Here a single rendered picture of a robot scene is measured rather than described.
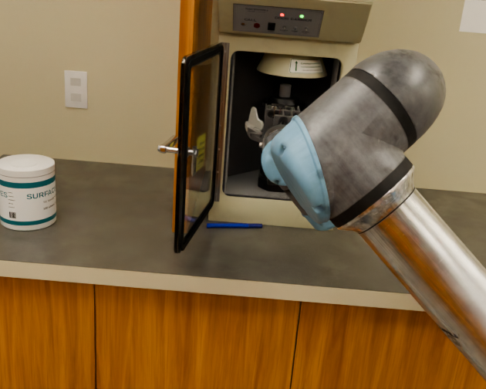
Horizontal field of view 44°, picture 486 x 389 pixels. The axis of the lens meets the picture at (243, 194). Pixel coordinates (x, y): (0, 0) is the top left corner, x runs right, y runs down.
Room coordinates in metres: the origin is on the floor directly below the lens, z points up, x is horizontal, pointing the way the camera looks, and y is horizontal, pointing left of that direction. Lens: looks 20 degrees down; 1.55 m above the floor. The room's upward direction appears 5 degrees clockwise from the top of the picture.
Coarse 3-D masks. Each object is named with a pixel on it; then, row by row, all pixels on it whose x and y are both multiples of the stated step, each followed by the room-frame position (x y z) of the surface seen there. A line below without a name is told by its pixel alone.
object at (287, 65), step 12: (264, 60) 1.49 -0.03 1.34; (276, 60) 1.46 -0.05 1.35; (288, 60) 1.45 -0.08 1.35; (300, 60) 1.45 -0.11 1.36; (312, 60) 1.46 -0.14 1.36; (264, 72) 1.47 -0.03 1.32; (276, 72) 1.45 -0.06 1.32; (288, 72) 1.44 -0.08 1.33; (300, 72) 1.44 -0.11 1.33; (312, 72) 1.45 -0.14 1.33; (324, 72) 1.49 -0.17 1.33
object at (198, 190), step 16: (208, 64) 1.28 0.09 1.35; (192, 80) 1.16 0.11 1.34; (208, 80) 1.29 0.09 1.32; (192, 96) 1.16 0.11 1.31; (208, 96) 1.30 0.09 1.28; (192, 112) 1.17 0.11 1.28; (208, 112) 1.30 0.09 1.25; (192, 128) 1.18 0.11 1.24; (208, 128) 1.31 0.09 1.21; (192, 144) 1.18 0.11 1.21; (208, 144) 1.32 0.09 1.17; (208, 160) 1.33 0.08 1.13; (208, 176) 1.34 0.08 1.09; (176, 192) 1.11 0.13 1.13; (192, 192) 1.20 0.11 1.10; (208, 192) 1.35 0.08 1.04; (176, 208) 1.10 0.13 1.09; (192, 208) 1.21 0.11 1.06; (176, 224) 1.10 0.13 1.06; (192, 224) 1.21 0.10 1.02; (176, 240) 1.10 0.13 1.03
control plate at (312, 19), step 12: (240, 12) 1.35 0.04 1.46; (252, 12) 1.34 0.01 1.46; (264, 12) 1.34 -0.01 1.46; (276, 12) 1.34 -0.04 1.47; (288, 12) 1.34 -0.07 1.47; (300, 12) 1.34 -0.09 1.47; (312, 12) 1.33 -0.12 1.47; (240, 24) 1.37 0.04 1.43; (252, 24) 1.37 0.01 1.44; (264, 24) 1.37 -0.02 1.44; (276, 24) 1.37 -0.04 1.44; (288, 24) 1.36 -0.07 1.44; (300, 24) 1.36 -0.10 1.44; (312, 24) 1.36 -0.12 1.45; (312, 36) 1.39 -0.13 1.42
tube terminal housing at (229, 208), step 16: (224, 32) 1.42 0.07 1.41; (240, 48) 1.42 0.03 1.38; (256, 48) 1.42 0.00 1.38; (272, 48) 1.42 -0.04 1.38; (288, 48) 1.42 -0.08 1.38; (304, 48) 1.42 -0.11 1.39; (320, 48) 1.42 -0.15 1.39; (336, 48) 1.42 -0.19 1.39; (352, 48) 1.42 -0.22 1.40; (352, 64) 1.42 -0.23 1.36; (224, 128) 1.42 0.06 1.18; (224, 144) 1.42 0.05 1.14; (224, 208) 1.42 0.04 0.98; (240, 208) 1.42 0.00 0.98; (256, 208) 1.42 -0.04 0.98; (272, 208) 1.42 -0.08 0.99; (288, 208) 1.42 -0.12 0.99; (272, 224) 1.42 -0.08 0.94; (288, 224) 1.42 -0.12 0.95; (304, 224) 1.42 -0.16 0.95
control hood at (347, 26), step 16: (224, 0) 1.32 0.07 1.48; (240, 0) 1.32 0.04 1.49; (256, 0) 1.32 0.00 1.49; (272, 0) 1.32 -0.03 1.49; (288, 0) 1.31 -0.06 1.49; (304, 0) 1.31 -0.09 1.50; (320, 0) 1.31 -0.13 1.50; (336, 0) 1.31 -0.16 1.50; (352, 0) 1.31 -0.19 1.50; (368, 0) 1.31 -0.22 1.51; (224, 16) 1.36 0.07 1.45; (336, 16) 1.34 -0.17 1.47; (352, 16) 1.34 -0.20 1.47; (368, 16) 1.34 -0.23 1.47; (240, 32) 1.39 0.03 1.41; (256, 32) 1.39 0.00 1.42; (320, 32) 1.38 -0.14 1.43; (336, 32) 1.37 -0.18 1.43; (352, 32) 1.37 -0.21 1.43
